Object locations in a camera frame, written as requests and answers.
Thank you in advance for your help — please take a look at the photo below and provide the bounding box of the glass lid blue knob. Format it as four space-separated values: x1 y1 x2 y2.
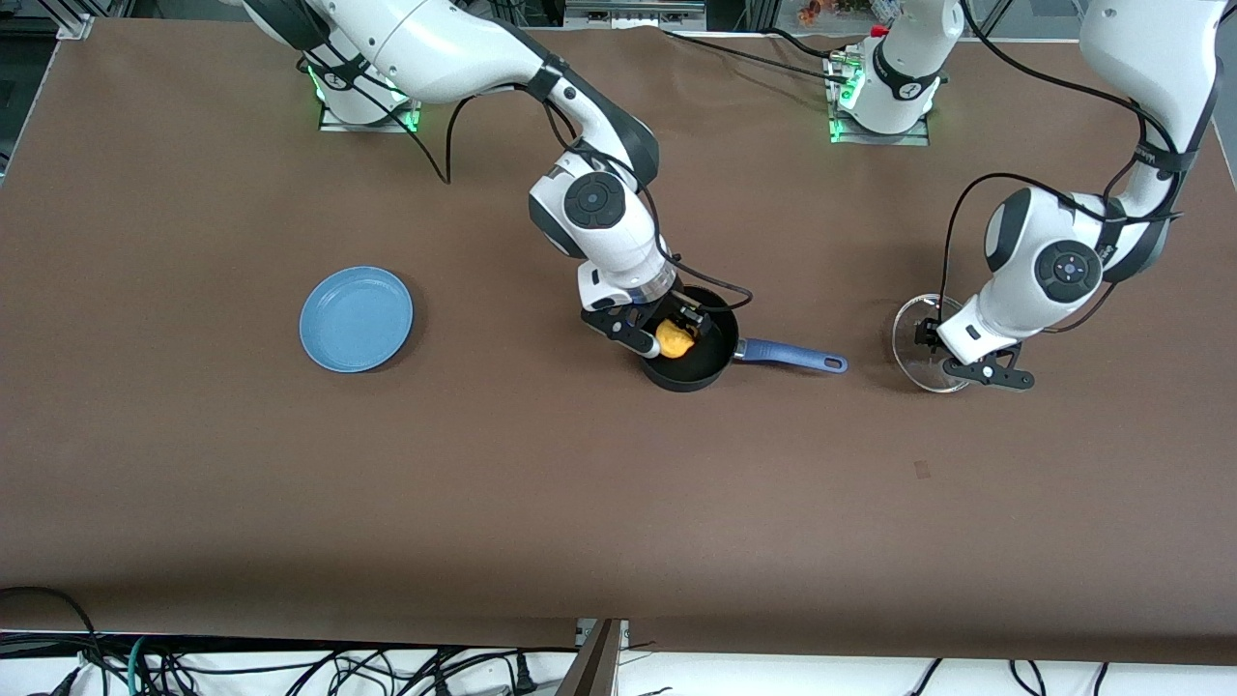
891 293 975 394

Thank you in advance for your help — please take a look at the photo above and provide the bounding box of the brown table cover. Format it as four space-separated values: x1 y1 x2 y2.
0 17 1237 668

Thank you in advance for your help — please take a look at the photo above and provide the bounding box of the grey metal equipment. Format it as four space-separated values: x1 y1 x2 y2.
563 0 708 30

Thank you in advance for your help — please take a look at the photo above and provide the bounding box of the orange background object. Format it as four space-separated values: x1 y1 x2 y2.
797 0 871 25

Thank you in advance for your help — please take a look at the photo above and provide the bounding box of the blue round plate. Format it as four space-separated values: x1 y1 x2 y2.
299 266 415 374

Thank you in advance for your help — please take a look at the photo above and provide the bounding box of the black pot blue handle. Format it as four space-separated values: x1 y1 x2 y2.
638 285 849 393

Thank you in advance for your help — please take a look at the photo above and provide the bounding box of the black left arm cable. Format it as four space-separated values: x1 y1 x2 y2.
938 0 1186 322

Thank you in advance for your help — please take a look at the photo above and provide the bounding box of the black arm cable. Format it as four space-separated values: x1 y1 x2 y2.
295 53 756 313
938 0 1186 322

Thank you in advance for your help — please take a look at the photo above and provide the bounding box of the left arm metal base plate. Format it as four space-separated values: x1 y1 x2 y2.
826 53 932 147

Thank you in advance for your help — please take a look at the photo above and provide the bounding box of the black cable on table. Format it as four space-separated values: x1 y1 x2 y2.
661 28 857 85

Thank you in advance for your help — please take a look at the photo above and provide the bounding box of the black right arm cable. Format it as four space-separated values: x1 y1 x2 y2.
295 53 756 313

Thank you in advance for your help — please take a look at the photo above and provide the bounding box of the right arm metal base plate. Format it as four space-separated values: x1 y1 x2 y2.
318 43 427 134

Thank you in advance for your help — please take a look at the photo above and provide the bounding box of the black looped cable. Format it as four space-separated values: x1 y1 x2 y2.
0 586 103 696

